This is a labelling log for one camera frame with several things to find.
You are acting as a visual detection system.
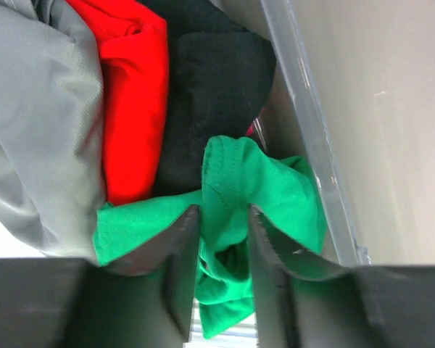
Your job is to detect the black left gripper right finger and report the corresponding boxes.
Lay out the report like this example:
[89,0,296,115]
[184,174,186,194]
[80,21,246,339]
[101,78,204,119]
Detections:
[248,205,384,347]

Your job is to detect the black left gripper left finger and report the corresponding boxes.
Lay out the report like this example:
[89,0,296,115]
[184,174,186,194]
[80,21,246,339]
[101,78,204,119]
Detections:
[64,204,201,347]

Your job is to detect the green t shirt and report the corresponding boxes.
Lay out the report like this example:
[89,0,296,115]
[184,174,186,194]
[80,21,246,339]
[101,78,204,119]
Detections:
[93,136,327,339]

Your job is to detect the grey t shirt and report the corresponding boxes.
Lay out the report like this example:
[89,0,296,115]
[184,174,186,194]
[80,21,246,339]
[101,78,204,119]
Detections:
[0,1,105,262]

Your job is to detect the pink t shirt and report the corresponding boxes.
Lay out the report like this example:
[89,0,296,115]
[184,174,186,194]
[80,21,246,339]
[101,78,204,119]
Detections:
[246,107,265,140]

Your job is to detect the clear plastic bin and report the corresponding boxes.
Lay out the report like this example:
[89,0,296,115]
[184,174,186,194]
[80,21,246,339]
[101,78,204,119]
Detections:
[210,0,371,268]

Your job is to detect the red t shirt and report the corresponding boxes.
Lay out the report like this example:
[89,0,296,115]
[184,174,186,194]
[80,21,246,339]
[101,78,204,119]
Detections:
[70,1,169,205]

